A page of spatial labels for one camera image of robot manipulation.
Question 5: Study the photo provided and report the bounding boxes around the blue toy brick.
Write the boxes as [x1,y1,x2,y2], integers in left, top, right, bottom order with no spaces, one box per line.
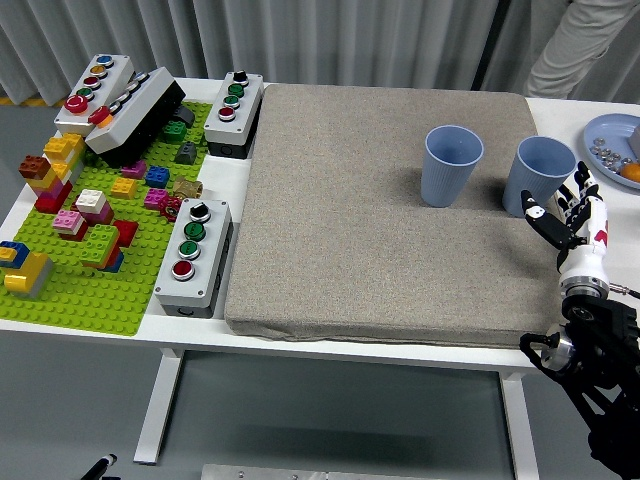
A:
[144,165,171,190]

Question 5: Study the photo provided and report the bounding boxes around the grey pleated curtain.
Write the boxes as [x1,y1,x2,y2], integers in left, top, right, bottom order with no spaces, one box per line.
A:
[0,0,640,106]

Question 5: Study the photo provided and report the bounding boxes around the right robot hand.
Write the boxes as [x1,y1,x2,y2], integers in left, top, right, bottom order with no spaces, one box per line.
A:
[520,160,610,280]

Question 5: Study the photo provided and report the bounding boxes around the grey five-button control box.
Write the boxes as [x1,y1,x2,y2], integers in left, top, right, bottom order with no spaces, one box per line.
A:
[53,53,135,136]

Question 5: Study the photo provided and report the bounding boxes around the red toy brick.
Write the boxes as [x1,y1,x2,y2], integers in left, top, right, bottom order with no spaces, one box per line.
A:
[113,219,140,249]

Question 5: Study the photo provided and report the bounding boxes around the brass valve with red handle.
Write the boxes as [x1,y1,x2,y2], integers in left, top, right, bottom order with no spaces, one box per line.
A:
[159,175,204,221]

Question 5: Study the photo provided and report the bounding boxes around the person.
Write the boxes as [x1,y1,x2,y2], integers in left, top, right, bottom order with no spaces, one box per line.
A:
[522,0,640,100]

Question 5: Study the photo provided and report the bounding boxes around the yellow toy brick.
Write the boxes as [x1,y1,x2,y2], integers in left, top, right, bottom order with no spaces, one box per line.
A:
[110,177,138,200]

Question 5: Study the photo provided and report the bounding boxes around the grey-brown fabric mat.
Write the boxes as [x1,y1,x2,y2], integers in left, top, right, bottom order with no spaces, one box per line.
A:
[223,83,576,350]

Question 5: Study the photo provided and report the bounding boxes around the long grey button control box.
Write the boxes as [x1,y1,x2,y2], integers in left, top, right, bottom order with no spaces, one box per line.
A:
[84,67,187,168]

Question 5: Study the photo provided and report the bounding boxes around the grey four-button control box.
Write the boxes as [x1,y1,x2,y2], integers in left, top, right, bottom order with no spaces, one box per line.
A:
[153,198,234,319]
[203,71,265,160]

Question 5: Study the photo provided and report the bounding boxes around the brown yellow red brick tower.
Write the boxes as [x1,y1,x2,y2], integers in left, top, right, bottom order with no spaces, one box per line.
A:
[18,132,87,215]

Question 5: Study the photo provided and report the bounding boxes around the blue ribbed plastic cup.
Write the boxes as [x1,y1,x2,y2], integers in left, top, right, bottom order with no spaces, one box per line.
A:
[501,136,578,219]
[419,124,485,208]

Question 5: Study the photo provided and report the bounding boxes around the green brick baseplate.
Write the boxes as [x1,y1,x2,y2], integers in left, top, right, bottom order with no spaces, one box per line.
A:
[0,101,214,337]

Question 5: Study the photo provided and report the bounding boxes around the pink-topped brick stack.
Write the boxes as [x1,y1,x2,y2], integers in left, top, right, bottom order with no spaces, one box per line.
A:
[52,208,90,243]

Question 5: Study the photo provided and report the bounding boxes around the green orange brick stack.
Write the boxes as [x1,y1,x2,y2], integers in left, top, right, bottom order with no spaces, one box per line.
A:
[79,223,126,274]

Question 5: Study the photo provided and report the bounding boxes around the blue yellow grey brick stack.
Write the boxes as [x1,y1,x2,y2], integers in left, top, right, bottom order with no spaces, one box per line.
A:
[0,240,55,300]

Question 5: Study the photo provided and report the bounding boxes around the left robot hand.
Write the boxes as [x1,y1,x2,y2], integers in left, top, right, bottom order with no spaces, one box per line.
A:
[79,453,119,480]

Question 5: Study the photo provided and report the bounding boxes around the green toy brick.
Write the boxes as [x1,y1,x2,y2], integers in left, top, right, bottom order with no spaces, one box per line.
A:
[162,120,188,145]

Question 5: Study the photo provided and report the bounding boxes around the black curved toy piece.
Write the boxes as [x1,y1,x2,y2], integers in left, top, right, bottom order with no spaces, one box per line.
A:
[169,106,196,129]

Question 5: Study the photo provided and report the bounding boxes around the blue plate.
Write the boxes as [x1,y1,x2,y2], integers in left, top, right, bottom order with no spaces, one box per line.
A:
[582,113,640,190]

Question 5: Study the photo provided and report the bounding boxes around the white table leg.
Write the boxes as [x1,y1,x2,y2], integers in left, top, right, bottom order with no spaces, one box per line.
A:
[133,348,185,466]
[498,372,540,480]

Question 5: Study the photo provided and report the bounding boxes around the white-topped magenta brick stack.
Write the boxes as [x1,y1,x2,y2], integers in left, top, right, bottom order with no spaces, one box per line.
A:
[74,188,116,226]

